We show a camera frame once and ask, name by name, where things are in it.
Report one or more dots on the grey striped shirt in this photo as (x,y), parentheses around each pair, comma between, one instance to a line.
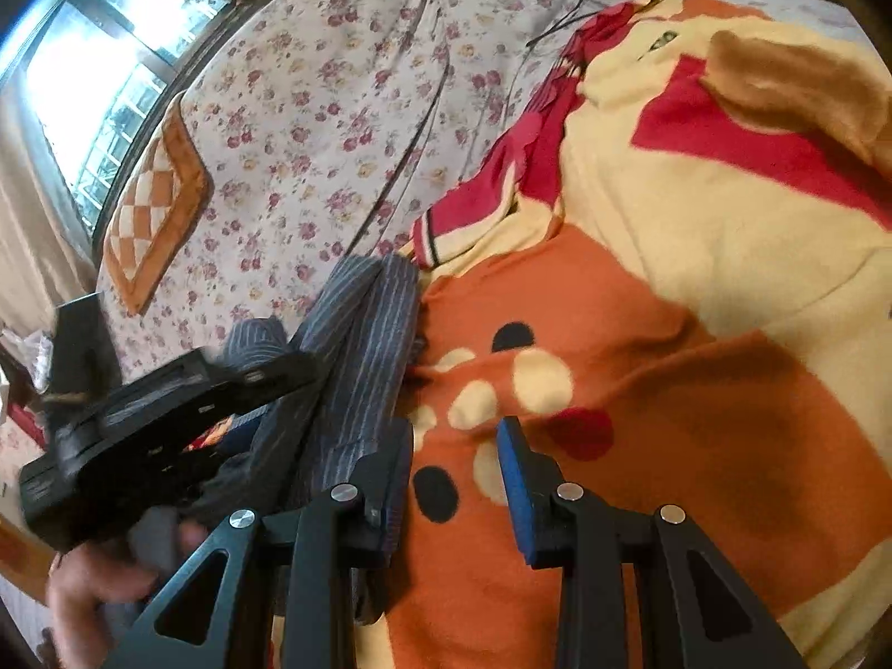
(362,376)

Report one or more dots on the person's left hand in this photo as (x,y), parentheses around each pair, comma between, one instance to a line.
(83,592)

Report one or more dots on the orange yellow cartoon blanket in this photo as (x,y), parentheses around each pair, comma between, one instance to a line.
(662,334)

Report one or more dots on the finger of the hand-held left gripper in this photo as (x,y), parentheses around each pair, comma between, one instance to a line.
(265,380)

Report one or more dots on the window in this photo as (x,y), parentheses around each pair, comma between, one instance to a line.
(104,97)

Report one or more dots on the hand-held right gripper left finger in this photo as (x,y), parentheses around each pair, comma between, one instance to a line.
(391,495)

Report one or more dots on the beige curtain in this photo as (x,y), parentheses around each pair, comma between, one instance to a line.
(35,237)

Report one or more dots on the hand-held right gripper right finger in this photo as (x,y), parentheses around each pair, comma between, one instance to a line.
(521,488)

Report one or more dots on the orange checkered pillow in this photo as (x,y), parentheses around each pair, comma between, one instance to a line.
(157,202)

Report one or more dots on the floral quilt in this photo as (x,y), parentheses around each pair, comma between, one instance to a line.
(348,118)

